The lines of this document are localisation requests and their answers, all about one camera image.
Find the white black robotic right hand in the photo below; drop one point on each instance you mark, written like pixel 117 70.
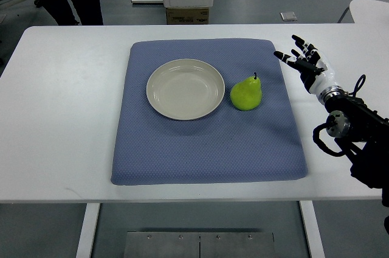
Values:
pixel 315 71

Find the green pear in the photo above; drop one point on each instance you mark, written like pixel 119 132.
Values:
pixel 247 94

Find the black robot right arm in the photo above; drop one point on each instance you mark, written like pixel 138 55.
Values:
pixel 359 133

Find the grey floor socket plate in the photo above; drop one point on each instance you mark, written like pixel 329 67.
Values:
pixel 288 16

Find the beige round plate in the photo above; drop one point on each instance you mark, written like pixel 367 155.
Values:
pixel 185 89

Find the white side table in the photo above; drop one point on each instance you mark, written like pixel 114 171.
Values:
pixel 369 11

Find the brown cardboard box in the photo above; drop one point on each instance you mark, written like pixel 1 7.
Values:
pixel 187 16

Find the white table right leg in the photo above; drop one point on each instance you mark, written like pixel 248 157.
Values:
pixel 312 232

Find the white table leg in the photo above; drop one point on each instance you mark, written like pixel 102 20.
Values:
pixel 312 232
pixel 88 230

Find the white table left leg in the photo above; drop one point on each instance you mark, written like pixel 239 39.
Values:
pixel 88 230

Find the metal base plate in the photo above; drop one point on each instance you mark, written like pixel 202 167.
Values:
pixel 199 244

